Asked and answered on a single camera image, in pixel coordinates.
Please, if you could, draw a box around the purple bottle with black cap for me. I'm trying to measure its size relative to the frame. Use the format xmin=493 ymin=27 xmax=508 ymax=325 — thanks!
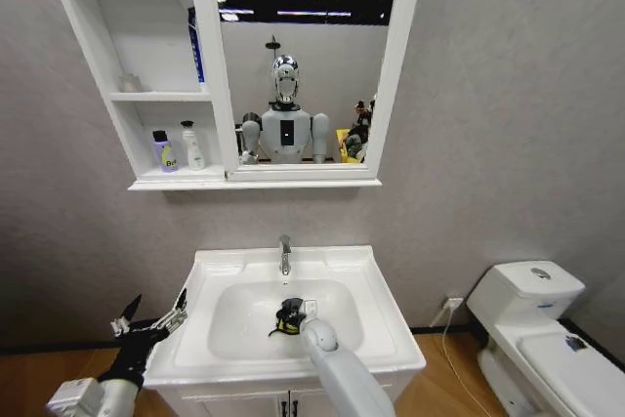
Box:
xmin=151 ymin=130 xmax=180 ymax=174

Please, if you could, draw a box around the white toilet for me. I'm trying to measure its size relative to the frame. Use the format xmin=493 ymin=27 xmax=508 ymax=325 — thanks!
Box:
xmin=466 ymin=260 xmax=625 ymax=417

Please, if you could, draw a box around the white framed mirror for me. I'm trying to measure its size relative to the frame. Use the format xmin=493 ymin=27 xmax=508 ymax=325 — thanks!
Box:
xmin=185 ymin=0 xmax=430 ymax=182

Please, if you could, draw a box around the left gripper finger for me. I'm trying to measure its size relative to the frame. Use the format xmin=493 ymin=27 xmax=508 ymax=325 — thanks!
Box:
xmin=110 ymin=294 xmax=144 ymax=338
xmin=154 ymin=287 xmax=189 ymax=338

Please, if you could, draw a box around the blue tube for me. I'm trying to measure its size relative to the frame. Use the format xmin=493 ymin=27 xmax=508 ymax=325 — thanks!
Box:
xmin=187 ymin=5 xmax=206 ymax=86

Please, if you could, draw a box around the white vanity cabinet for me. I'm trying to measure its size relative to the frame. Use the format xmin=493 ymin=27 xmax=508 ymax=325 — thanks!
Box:
xmin=154 ymin=379 xmax=407 ymax=417

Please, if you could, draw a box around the white wall shelf cabinet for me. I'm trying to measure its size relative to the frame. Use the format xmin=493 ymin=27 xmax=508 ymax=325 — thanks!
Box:
xmin=37 ymin=0 xmax=383 ymax=192

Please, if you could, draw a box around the chrome faucet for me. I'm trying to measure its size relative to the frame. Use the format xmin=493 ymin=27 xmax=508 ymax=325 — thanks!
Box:
xmin=277 ymin=233 xmax=293 ymax=277

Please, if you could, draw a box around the white power cable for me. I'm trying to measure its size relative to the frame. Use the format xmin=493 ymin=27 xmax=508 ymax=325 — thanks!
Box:
xmin=429 ymin=303 xmax=490 ymax=411

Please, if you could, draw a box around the white ceramic washbasin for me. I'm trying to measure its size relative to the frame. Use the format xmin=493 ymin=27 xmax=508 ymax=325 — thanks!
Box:
xmin=145 ymin=244 xmax=427 ymax=388

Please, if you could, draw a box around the small clear glass cup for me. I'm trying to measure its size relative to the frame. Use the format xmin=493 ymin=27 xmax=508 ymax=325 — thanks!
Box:
xmin=118 ymin=73 xmax=143 ymax=94

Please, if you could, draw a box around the white bottle with black cap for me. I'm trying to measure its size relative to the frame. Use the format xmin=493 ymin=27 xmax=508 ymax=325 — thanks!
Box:
xmin=180 ymin=119 xmax=206 ymax=172

